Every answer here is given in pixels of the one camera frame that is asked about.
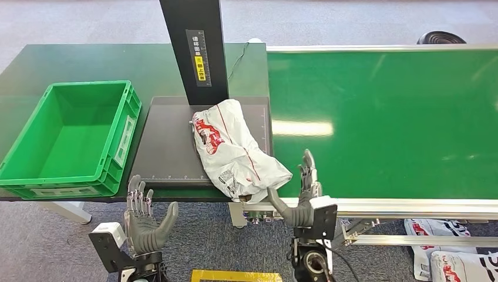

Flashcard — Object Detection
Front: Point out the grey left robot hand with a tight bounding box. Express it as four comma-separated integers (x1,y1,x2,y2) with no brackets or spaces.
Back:
124,174,180,257

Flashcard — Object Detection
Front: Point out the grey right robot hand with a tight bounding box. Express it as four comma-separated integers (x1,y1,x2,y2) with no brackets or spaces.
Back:
266,149,323,229

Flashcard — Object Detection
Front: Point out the white red printed package bag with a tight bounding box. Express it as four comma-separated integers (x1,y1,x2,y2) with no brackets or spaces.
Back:
190,99,294,204

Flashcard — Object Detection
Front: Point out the black weighing scale platform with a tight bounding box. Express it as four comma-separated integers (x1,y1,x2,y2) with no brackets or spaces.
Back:
129,96,274,191

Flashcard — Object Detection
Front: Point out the white printed package on floor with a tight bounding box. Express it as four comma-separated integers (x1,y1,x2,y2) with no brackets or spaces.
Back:
429,250,498,282
403,218,479,282

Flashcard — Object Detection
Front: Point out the white table leg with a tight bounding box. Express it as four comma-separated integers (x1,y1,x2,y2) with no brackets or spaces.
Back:
36,201,93,226
228,202,248,230

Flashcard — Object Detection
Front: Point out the yellow floor tape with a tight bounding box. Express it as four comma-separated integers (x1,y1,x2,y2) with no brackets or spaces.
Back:
190,269,284,282

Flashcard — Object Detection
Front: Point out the green plastic crate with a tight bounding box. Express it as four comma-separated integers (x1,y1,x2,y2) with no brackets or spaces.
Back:
0,80,142,201

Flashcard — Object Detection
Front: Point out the green conveyor belt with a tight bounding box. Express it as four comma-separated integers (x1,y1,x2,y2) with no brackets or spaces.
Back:
266,49,498,200

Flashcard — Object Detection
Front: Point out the dark green table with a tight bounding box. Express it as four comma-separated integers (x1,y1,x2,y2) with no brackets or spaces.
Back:
0,42,278,203

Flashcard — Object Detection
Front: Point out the black scale column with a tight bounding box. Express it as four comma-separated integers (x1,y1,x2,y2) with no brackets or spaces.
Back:
159,0,230,106

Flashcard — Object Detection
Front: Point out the black round ribbed object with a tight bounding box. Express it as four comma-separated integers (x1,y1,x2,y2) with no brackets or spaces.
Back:
416,31,467,45

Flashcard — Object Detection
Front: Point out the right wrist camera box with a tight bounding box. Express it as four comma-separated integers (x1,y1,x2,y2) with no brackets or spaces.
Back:
293,195,339,241

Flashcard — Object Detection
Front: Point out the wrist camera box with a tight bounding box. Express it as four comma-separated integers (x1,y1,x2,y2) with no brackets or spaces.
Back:
88,221,136,274
293,195,339,241

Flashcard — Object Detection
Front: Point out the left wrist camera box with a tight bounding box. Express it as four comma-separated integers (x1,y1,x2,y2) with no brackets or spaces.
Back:
88,221,136,274

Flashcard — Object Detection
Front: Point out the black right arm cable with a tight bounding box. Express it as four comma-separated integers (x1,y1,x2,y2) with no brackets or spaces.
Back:
321,240,354,282

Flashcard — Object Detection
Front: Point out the aluminium conveyor frame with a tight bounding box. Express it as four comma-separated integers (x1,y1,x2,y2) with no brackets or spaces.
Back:
241,43,498,248

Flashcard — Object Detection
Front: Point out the thin black table cable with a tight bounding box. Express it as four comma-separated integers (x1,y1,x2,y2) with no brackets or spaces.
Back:
227,41,251,81

